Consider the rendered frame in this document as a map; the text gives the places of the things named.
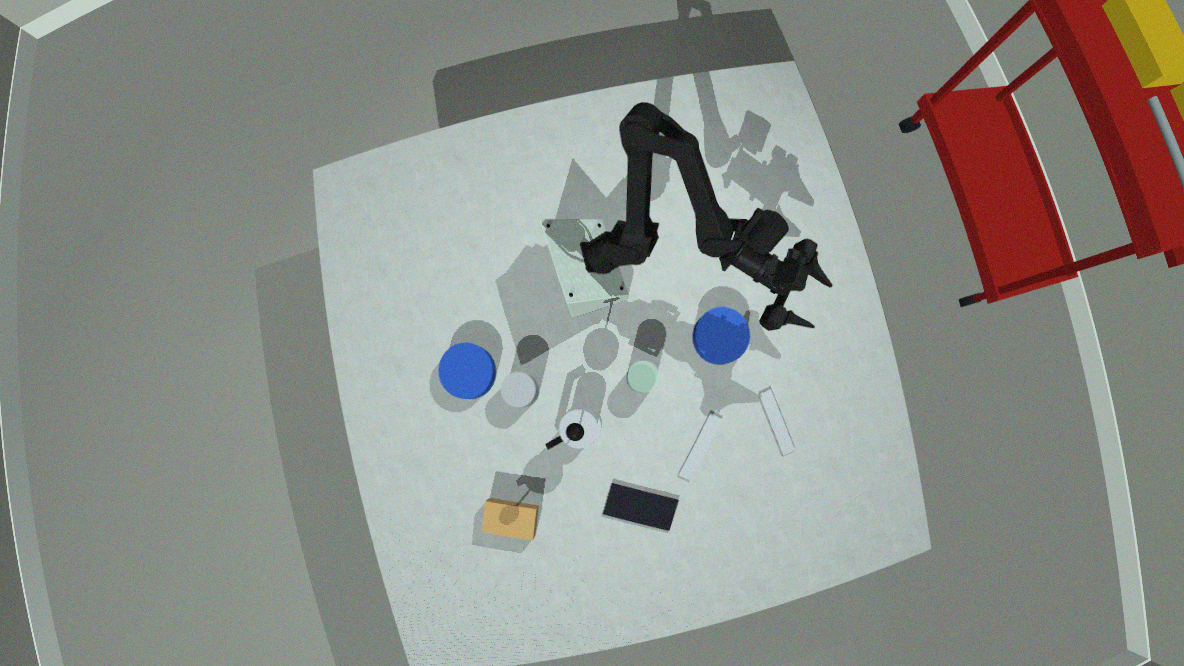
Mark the tan rectangular block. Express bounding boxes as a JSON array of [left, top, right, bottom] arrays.
[[482, 498, 539, 540]]

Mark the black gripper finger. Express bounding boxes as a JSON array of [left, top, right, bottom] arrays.
[[781, 310, 815, 328], [805, 251, 832, 288]]

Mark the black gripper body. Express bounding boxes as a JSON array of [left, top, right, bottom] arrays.
[[752, 238, 818, 331]]

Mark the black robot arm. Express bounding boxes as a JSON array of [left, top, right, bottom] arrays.
[[580, 102, 810, 296]]

